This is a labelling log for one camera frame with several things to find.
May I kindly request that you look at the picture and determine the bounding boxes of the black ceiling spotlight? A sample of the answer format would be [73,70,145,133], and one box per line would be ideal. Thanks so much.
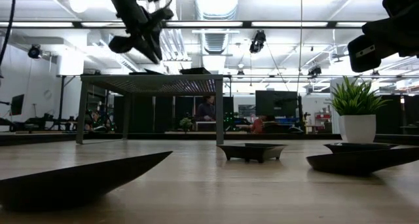
[307,65,322,78]
[27,44,43,60]

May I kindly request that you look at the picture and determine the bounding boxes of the large black monitor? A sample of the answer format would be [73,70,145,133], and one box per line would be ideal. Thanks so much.
[255,90,299,117]

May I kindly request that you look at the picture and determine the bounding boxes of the black square mini plate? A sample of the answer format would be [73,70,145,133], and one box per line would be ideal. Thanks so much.
[179,69,212,75]
[217,142,288,164]
[323,142,399,154]

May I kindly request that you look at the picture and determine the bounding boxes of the small green plant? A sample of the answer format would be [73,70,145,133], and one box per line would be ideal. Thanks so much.
[179,117,194,133]

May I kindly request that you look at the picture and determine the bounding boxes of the black partition panels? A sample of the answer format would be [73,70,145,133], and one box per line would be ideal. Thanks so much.
[113,94,235,133]

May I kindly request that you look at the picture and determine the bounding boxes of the silver ventilation duct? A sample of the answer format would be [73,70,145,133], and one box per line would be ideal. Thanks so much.
[194,0,240,56]

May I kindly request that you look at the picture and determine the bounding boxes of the thin hanging cable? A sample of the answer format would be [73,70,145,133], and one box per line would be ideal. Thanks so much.
[296,0,304,94]

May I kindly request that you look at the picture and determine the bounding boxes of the red storage shelf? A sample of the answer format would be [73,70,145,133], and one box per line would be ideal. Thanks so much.
[314,111,332,133]

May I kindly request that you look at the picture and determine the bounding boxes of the grey perforated metal shelf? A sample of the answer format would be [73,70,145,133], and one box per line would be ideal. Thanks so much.
[75,73,225,146]

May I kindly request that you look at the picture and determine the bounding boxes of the green plant in white pot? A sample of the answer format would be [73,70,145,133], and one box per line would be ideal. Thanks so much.
[329,75,392,145]

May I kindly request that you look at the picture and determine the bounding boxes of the black beam with light strips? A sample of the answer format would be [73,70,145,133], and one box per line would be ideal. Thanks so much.
[0,20,371,30]

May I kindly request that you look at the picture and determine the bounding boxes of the black overhead camera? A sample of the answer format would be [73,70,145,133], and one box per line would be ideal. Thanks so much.
[249,29,266,54]

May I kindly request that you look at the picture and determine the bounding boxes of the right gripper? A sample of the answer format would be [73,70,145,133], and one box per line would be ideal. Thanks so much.
[347,16,419,73]

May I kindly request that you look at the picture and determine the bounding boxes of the cluttered background bench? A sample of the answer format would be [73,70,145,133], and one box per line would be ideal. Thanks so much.
[0,112,79,133]

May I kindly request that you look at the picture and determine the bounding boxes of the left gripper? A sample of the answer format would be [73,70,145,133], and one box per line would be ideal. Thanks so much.
[108,6,175,64]

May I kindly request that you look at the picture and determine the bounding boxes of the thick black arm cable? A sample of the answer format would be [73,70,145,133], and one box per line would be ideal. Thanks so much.
[0,0,18,67]

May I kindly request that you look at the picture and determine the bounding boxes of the small black monitor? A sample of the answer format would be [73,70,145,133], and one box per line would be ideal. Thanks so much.
[10,94,26,116]

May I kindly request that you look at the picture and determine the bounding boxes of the black wavy square bowl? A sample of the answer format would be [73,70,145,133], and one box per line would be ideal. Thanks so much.
[128,69,164,75]

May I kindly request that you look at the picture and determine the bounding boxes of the black aluminium table frame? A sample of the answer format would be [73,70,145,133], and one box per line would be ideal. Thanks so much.
[0,132,419,147]

